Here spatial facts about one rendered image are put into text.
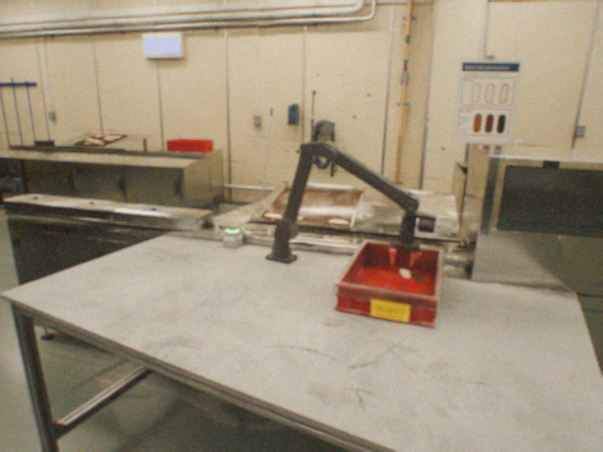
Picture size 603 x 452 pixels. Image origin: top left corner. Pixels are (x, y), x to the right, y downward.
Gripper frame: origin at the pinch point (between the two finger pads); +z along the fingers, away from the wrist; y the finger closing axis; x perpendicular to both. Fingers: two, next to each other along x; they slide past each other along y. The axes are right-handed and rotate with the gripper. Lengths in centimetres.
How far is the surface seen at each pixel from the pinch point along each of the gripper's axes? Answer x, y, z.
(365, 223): 46.3, -7.6, -1.6
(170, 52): 465, -229, -105
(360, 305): -32.3, -20.9, 2.1
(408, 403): -73, -16, 4
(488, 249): -6.0, 30.0, -10.7
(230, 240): 29, -72, 6
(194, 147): 375, -172, 12
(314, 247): 25.8, -33.2, 5.1
